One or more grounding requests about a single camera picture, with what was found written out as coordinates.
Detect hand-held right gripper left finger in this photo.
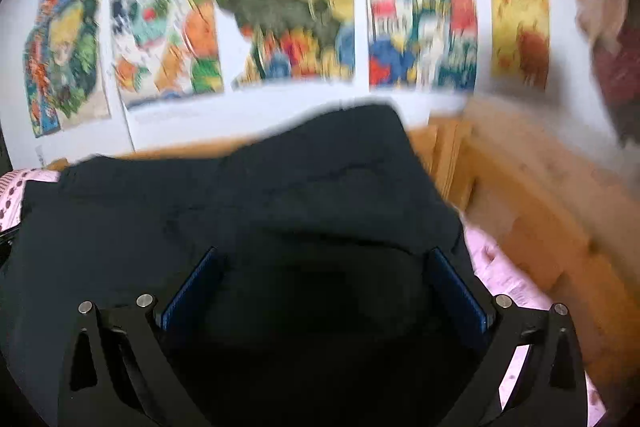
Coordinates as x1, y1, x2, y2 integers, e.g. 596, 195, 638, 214
57, 246, 222, 427

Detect green swirl wall poster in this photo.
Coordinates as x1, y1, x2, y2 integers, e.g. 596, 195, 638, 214
22, 0, 112, 138

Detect wooden bed frame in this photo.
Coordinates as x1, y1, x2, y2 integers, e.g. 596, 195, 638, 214
45, 99, 640, 410

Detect yellow bear wall poster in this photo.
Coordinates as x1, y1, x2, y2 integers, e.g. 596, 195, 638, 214
486, 0, 552, 92

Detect pink dotted bedsheet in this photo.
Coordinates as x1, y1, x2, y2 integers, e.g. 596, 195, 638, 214
0, 168, 607, 427

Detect orange and teal wall poster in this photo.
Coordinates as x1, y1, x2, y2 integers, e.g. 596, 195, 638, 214
109, 0, 225, 110

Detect blue and red wall poster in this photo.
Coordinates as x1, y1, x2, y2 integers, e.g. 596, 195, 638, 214
359, 0, 480, 94

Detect black jacket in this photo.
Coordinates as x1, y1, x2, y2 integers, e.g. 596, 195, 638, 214
0, 103, 497, 427

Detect clear storage bag orange trim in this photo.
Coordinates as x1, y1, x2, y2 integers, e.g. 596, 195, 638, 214
537, 0, 640, 146

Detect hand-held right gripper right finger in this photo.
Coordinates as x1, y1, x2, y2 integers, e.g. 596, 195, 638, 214
429, 246, 589, 427

